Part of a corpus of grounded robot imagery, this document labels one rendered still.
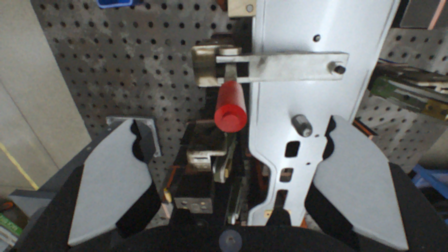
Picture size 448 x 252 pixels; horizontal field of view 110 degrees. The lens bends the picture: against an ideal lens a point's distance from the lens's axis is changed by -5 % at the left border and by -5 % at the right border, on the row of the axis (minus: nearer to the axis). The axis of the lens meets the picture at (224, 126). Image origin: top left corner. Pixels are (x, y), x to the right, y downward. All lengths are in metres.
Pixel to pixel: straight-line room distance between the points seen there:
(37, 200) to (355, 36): 0.73
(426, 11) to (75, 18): 0.87
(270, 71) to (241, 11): 0.08
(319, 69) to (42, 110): 2.27
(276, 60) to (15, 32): 1.98
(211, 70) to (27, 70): 1.98
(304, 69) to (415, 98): 0.20
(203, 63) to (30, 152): 2.73
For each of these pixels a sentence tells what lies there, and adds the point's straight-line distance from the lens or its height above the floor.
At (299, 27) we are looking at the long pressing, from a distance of 0.32.
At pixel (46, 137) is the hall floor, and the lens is 2.54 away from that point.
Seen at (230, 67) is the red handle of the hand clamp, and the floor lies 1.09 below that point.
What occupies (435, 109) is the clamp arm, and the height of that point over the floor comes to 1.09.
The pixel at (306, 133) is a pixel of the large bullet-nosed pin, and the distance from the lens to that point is 0.34.
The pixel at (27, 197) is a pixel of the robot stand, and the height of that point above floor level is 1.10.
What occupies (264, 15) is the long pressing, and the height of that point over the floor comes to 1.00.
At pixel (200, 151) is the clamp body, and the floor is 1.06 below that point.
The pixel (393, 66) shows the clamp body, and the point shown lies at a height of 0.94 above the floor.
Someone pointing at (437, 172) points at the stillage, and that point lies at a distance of 2.62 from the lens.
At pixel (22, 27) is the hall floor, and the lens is 2.01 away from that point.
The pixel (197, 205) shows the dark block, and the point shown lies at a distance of 0.35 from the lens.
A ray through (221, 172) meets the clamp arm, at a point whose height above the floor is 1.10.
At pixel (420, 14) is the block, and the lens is 0.45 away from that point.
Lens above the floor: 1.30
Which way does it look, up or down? 58 degrees down
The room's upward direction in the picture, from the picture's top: 176 degrees counter-clockwise
